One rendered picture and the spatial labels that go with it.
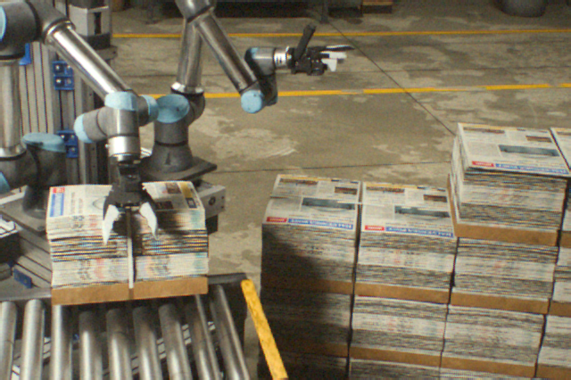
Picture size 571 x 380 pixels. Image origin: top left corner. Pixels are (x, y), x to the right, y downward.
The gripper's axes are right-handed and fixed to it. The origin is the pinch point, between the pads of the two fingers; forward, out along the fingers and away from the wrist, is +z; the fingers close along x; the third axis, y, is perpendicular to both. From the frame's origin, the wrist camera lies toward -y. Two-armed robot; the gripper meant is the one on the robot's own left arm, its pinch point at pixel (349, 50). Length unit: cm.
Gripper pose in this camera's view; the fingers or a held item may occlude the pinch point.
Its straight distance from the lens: 279.5
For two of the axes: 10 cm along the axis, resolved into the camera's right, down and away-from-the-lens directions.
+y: 0.9, 9.3, 3.5
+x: -2.9, 3.6, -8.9
